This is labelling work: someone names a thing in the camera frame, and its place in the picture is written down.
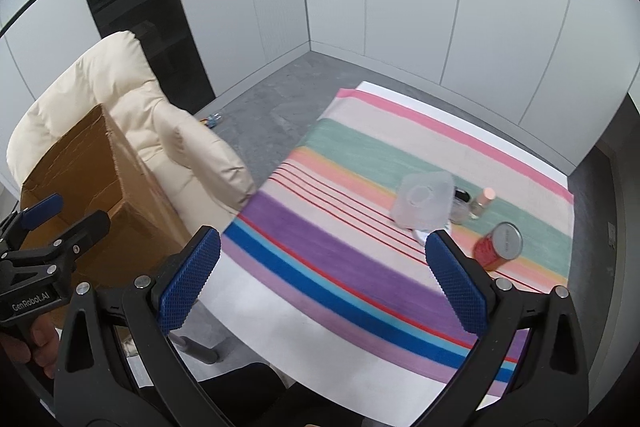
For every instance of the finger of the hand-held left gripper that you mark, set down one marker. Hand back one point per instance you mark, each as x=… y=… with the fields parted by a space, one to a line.
x=45 y=209
x=80 y=232

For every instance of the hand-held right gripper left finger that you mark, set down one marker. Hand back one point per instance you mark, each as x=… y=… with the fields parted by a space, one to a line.
x=190 y=277

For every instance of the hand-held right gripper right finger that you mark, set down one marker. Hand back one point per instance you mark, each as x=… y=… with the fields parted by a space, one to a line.
x=457 y=287

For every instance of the red can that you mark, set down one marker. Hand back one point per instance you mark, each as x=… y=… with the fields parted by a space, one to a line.
x=492 y=249

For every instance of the brown cardboard box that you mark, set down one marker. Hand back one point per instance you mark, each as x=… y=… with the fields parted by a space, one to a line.
x=140 y=207

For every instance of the small glass jar black lid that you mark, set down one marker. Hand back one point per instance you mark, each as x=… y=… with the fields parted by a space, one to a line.
x=460 y=209

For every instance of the cosmetic bottle rose gold cap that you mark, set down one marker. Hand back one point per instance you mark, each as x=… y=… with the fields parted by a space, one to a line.
x=481 y=206

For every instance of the clear plastic container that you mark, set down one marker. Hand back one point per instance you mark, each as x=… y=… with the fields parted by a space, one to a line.
x=425 y=202

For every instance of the person's left hand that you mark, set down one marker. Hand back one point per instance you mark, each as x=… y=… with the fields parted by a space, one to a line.
x=45 y=347

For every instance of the striped colourful cloth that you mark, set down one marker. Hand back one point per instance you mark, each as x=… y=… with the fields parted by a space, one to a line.
x=350 y=257

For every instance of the cream padded armchair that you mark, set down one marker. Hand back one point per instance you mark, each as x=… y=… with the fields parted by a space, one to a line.
x=125 y=82

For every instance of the small blue yellow object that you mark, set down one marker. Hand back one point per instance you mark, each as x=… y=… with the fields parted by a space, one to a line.
x=212 y=121

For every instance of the wall socket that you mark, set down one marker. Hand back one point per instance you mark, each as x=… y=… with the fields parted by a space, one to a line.
x=611 y=234

